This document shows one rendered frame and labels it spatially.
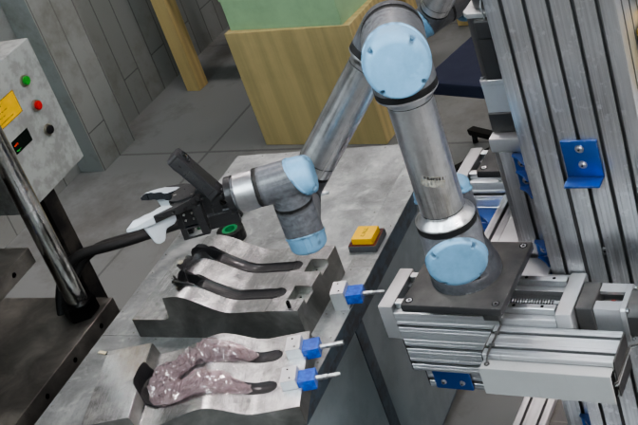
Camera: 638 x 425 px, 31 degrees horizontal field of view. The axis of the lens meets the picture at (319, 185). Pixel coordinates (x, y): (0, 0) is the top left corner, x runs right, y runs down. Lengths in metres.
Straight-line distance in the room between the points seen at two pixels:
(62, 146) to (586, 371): 1.77
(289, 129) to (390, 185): 2.20
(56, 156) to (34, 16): 2.35
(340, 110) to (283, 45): 3.02
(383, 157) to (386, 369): 0.65
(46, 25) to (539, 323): 3.82
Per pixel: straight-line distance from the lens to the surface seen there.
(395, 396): 3.23
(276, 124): 5.46
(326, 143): 2.20
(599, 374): 2.25
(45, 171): 3.36
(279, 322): 2.80
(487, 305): 2.33
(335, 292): 2.83
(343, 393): 2.94
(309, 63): 5.16
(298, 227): 2.15
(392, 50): 1.95
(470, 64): 4.61
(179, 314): 2.94
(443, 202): 2.12
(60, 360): 3.17
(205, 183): 2.13
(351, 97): 2.16
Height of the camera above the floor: 2.44
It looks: 29 degrees down
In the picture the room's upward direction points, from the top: 20 degrees counter-clockwise
